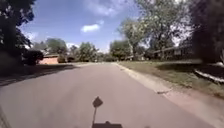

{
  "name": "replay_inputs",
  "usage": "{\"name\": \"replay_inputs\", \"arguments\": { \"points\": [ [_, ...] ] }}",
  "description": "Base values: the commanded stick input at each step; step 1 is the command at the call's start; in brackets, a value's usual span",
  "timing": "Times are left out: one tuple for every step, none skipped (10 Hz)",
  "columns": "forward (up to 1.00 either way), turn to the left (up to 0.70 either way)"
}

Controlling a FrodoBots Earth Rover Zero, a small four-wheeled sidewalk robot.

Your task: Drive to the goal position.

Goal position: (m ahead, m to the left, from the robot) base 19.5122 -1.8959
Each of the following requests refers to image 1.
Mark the row of trees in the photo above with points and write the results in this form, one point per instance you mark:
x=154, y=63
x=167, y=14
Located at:
x=85, y=51

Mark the grey asphalt road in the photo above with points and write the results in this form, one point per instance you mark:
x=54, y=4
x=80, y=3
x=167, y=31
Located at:
x=86, y=96

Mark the tall green tree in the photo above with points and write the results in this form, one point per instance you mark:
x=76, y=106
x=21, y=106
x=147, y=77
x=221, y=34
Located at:
x=156, y=26

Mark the red brick building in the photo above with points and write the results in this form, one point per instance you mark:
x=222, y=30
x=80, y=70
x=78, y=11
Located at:
x=49, y=60

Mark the low dark house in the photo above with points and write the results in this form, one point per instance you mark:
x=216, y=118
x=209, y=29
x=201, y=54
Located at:
x=175, y=52

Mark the pale concrete kerb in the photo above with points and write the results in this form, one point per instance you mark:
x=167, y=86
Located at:
x=173, y=95

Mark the dark round bush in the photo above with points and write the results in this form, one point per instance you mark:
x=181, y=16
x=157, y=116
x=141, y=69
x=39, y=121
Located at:
x=32, y=56

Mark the shaded grass verge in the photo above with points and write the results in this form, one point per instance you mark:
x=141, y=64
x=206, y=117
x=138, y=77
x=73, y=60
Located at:
x=26, y=73

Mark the large dark tree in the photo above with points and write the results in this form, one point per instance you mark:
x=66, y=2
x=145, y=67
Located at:
x=208, y=30

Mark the dark trees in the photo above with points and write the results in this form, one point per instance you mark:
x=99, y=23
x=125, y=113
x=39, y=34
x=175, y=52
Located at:
x=11, y=30

